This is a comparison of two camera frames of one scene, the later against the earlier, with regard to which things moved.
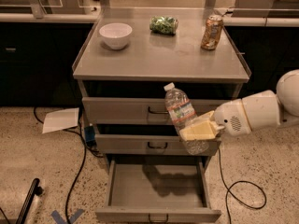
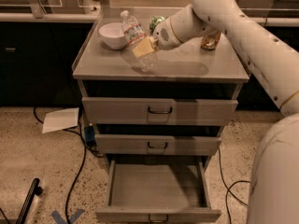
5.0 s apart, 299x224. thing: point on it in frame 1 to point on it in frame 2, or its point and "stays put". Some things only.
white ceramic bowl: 116,35 stays put
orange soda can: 212,32 stays put
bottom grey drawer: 173,187 stays put
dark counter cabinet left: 36,61 stays put
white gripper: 230,118 to 163,36
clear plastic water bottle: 182,114 to 135,36
